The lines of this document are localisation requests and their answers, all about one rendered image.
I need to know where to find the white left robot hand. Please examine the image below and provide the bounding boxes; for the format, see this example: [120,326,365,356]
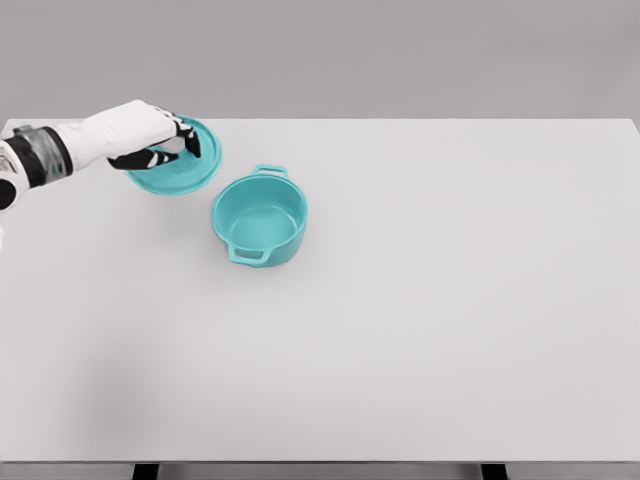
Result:
[88,99,202,172]

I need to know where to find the teal pot lid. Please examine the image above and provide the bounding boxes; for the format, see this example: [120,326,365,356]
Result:
[123,114,224,196]

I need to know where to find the teal pot with two handles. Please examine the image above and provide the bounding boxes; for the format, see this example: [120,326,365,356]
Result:
[211,163,308,270]

